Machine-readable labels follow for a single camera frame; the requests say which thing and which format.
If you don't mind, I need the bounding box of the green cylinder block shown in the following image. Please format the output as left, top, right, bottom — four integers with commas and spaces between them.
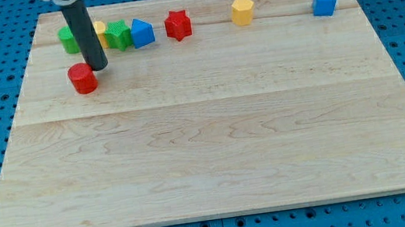
58, 26, 80, 54

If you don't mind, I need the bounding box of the green star block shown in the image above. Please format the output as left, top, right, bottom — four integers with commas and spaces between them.
104, 19, 134, 51

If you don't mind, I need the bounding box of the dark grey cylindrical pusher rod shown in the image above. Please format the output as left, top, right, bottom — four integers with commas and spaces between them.
60, 0, 108, 71

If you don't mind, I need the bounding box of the yellow block behind rod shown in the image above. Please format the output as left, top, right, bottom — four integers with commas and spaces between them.
93, 20, 109, 49

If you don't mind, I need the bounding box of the blue triangle block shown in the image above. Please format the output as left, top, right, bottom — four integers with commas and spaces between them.
131, 19, 155, 48

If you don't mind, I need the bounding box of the blue cube block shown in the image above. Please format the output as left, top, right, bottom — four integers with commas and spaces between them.
312, 0, 337, 17

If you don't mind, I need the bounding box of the red star block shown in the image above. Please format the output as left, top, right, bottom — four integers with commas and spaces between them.
164, 10, 193, 41

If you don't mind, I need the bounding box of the red cylinder block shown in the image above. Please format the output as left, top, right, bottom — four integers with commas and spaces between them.
67, 62, 98, 95

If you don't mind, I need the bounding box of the wooden board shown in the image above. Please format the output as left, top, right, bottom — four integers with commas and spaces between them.
0, 0, 405, 227

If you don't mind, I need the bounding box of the yellow hexagon block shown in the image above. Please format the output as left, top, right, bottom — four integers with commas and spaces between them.
232, 0, 254, 26

